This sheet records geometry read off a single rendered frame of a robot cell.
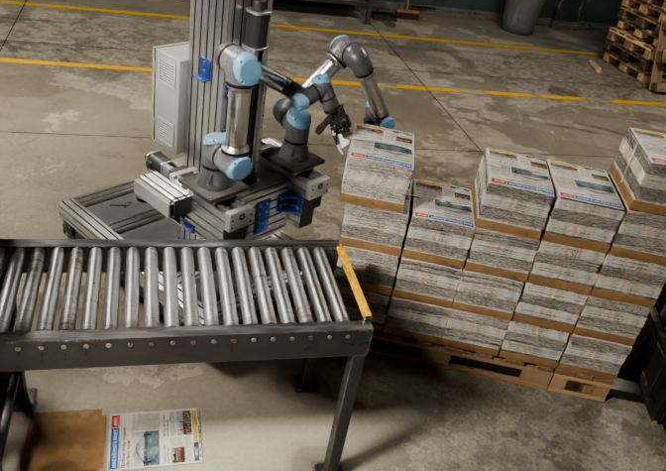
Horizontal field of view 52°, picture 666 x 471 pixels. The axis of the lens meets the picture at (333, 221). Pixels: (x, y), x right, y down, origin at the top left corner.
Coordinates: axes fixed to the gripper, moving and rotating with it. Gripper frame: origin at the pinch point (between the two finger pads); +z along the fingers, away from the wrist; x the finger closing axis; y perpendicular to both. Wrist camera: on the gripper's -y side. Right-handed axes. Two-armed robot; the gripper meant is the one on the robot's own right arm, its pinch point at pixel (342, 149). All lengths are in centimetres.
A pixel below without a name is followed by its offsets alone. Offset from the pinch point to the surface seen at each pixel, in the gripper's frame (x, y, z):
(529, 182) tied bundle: -12, 75, 35
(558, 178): -3, 87, 41
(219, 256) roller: -73, -41, -1
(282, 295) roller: -89, -17, 12
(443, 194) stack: 6, 36, 39
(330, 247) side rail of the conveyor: -52, -6, 19
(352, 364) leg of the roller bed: -99, 1, 40
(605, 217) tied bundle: -19, 101, 56
